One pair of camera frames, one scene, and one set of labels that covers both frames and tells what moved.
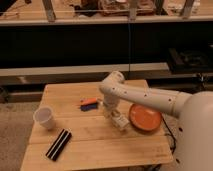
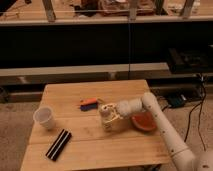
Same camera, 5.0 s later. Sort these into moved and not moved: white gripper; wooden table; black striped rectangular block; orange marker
Moved: white gripper
Not moved: orange marker; black striped rectangular block; wooden table
